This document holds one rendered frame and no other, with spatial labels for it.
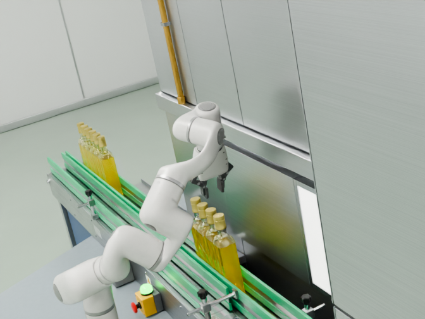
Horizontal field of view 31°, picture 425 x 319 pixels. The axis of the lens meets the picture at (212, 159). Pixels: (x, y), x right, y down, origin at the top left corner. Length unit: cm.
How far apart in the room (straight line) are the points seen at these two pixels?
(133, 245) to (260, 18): 69
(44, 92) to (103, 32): 88
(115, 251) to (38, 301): 102
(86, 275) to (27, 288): 98
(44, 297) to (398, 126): 218
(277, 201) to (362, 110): 116
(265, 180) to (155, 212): 41
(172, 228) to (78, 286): 34
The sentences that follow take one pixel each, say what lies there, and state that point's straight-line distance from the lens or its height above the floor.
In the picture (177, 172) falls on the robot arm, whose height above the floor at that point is 142.
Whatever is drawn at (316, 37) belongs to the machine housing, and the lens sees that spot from 115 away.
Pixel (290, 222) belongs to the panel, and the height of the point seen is 117.
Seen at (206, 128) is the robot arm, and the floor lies 150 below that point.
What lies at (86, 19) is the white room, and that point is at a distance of 823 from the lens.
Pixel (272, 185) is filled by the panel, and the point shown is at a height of 126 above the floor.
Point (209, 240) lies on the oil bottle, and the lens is 242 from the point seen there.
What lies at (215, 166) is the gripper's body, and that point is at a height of 134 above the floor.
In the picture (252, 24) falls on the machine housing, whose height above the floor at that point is 173.
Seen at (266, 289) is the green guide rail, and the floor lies 96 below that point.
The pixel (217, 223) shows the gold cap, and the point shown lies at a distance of 235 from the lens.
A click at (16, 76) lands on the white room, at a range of 811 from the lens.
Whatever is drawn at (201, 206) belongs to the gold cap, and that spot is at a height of 116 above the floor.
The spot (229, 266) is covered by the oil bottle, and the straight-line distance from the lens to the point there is 240.
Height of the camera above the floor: 216
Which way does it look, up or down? 21 degrees down
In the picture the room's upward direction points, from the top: 11 degrees counter-clockwise
